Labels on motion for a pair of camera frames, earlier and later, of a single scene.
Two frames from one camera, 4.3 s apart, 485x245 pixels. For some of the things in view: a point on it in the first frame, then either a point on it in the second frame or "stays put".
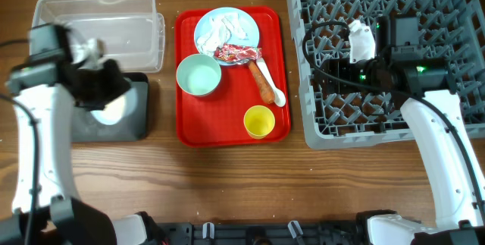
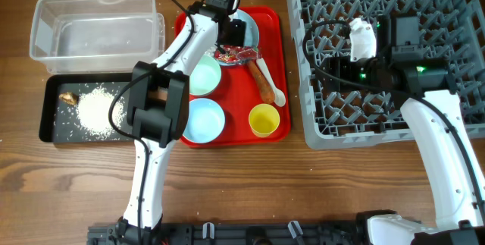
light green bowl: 198,74 stays put
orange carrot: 264,85 stays put
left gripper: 121,85 -> 238,34
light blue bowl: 117,109 -> 206,120
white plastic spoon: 279,95 stays put
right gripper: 329,83 stays put
